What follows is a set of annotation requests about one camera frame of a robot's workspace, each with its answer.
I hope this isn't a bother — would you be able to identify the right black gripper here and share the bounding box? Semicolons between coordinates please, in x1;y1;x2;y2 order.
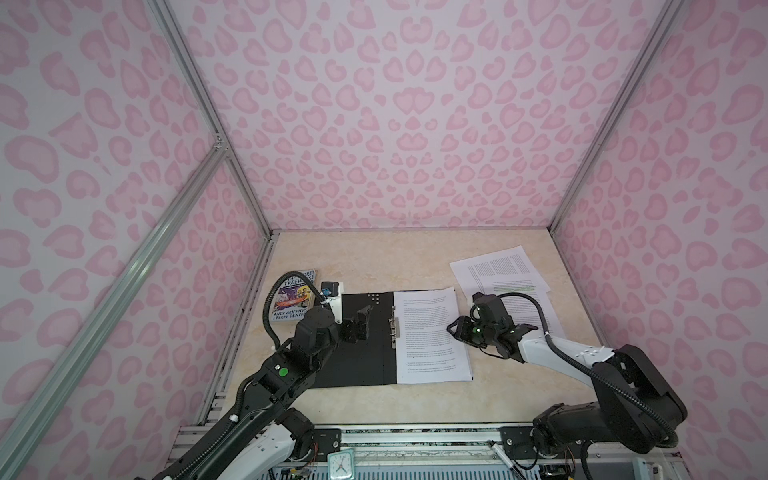
442;315;498;349

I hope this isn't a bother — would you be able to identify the black file folder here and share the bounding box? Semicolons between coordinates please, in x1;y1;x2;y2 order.
308;290;475;390

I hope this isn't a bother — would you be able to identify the white printed sheet back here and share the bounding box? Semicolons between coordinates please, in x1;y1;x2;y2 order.
450;246;551;301

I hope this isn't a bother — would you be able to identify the white printed sheet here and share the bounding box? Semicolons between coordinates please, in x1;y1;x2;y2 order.
393;287;473;385
450;246;551;301

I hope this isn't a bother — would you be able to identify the white sheet green header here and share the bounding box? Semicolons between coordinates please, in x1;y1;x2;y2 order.
489;279;565;337

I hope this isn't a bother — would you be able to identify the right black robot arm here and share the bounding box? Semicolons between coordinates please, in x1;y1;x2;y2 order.
446;292;688;457

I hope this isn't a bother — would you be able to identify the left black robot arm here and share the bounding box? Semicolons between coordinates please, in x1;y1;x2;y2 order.
155;271;373;479

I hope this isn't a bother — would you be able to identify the colourful paperback book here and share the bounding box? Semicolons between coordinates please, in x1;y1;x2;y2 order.
270;277;315;322

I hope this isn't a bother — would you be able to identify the small white desk clock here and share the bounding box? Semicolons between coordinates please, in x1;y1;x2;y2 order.
327;449;356;480

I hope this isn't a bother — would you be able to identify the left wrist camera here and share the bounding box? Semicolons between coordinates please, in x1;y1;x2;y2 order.
320;281;344;324

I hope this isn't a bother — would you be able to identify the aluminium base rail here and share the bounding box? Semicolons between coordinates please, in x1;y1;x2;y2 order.
161;421;691;480

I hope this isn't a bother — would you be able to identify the aluminium diagonal frame bar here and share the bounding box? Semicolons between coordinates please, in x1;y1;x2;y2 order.
1;146;227;479

